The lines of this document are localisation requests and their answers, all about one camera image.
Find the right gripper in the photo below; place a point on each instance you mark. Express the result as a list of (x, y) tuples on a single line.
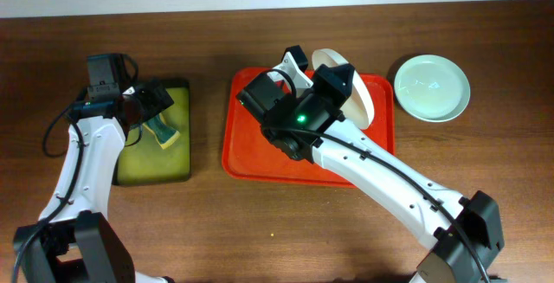
[(328, 86)]

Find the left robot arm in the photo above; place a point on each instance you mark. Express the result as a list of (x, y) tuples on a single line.
[(72, 240)]

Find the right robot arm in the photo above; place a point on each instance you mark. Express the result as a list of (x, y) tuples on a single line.
[(463, 235)]

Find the green yellow sponge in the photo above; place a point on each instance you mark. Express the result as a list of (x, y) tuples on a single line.
[(164, 134)]

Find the mint green plate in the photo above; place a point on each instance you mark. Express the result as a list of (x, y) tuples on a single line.
[(432, 88)]

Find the black tray with yellow liquid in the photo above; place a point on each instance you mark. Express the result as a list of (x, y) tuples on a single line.
[(143, 161)]

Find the red plastic tray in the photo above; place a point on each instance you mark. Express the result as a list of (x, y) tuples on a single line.
[(246, 154)]

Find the white plate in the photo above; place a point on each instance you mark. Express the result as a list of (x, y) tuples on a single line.
[(359, 107)]

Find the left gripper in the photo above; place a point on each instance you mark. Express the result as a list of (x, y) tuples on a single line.
[(156, 99)]

